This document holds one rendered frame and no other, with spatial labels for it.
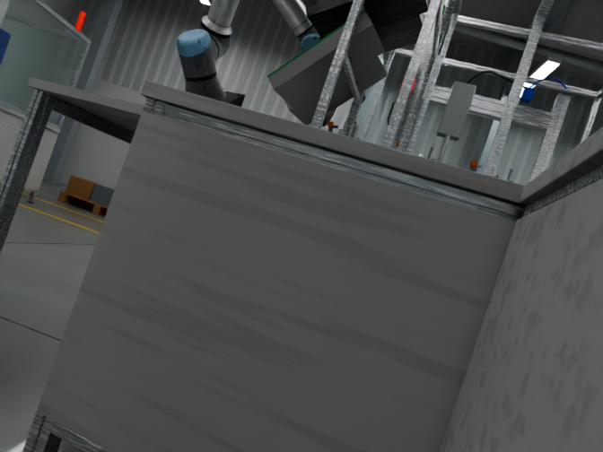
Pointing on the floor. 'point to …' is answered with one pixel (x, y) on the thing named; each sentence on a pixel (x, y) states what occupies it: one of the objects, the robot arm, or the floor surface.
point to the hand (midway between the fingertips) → (326, 123)
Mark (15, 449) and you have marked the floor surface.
